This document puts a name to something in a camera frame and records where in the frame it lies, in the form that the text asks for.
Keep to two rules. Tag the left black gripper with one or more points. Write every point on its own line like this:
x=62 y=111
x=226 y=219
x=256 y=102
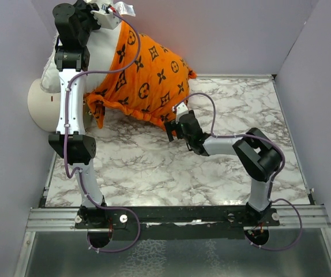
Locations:
x=85 y=7

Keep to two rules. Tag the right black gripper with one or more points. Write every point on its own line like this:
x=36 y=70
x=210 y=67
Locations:
x=170 y=126

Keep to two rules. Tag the white pillow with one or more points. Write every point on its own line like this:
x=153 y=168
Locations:
x=97 y=55

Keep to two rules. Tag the orange patterned pillowcase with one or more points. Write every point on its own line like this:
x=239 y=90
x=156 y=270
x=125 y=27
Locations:
x=146 y=81

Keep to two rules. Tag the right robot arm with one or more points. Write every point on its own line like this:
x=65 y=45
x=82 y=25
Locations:
x=260 y=157

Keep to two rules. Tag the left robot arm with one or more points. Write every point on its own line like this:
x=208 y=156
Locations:
x=70 y=141

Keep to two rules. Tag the white pillow care label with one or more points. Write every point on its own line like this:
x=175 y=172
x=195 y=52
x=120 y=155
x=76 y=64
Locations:
x=124 y=9

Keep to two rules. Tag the white cylinder with pegs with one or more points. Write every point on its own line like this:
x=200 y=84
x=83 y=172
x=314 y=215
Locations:
x=44 y=107

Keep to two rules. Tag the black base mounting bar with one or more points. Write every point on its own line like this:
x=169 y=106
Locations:
x=173 y=222

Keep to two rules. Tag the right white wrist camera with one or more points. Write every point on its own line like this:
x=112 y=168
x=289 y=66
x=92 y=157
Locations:
x=180 y=110

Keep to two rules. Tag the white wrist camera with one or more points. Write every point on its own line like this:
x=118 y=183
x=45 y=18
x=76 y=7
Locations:
x=105 y=17
x=180 y=110

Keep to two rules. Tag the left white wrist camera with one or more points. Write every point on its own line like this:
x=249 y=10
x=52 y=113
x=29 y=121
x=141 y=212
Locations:
x=105 y=17

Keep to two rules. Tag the aluminium rail frame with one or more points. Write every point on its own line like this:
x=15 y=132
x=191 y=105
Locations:
x=62 y=219

